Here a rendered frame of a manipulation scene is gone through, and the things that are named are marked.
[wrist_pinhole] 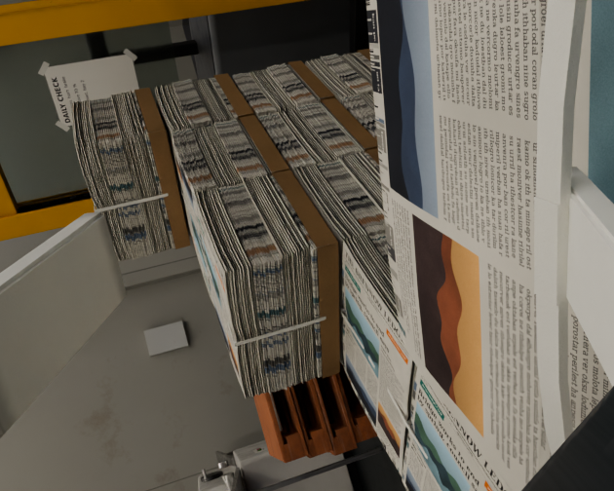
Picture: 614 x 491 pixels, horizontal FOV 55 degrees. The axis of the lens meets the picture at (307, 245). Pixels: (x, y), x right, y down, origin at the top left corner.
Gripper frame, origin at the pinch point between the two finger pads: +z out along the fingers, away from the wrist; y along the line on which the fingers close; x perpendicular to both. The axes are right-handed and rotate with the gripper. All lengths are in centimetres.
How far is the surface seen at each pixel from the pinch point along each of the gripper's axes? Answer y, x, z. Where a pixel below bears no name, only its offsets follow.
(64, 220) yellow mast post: -118, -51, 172
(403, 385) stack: 0, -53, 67
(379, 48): 2.1, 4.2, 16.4
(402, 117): 2.9, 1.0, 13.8
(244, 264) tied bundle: -27, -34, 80
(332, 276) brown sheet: -12, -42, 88
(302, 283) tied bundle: -18, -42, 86
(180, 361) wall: -271, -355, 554
